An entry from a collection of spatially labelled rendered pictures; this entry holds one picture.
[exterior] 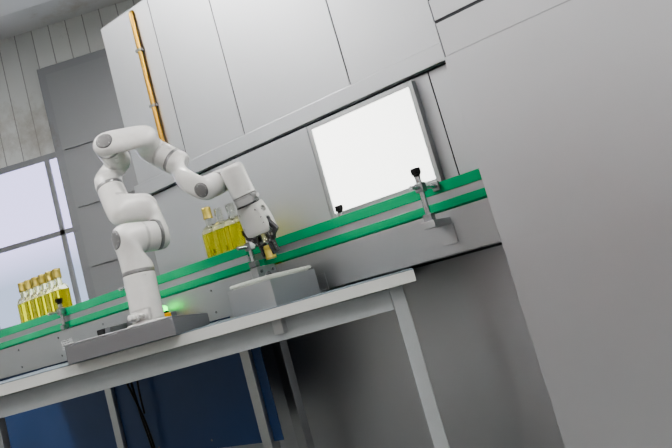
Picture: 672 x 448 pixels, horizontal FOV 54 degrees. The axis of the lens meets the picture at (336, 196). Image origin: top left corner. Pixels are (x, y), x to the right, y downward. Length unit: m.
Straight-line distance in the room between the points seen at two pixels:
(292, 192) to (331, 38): 0.56
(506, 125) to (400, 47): 0.67
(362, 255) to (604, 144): 0.81
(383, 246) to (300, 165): 0.53
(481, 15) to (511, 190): 0.43
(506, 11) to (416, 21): 0.57
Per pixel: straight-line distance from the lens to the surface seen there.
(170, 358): 1.99
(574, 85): 1.61
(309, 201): 2.33
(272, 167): 2.42
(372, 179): 2.19
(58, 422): 3.15
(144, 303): 2.02
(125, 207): 2.11
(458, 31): 1.71
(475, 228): 1.85
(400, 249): 1.95
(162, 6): 2.92
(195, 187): 2.04
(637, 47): 1.59
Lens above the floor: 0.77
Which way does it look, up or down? 7 degrees up
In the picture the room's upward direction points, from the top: 16 degrees counter-clockwise
